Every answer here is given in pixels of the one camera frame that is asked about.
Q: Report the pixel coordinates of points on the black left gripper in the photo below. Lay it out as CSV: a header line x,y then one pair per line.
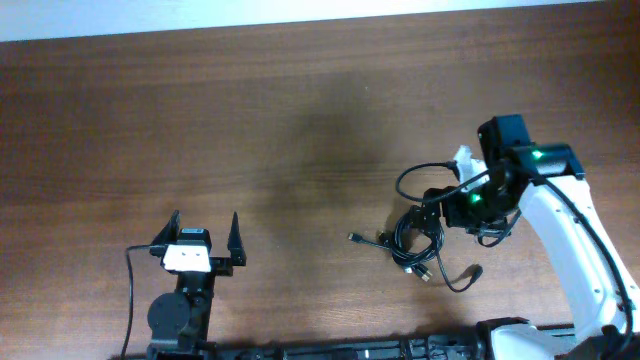
x,y
223,266

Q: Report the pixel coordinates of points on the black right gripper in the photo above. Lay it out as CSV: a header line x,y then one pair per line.
x,y
431,212

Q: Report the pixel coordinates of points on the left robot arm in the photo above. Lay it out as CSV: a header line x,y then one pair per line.
x,y
179,320

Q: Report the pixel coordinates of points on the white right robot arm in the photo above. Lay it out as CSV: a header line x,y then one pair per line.
x,y
545,185

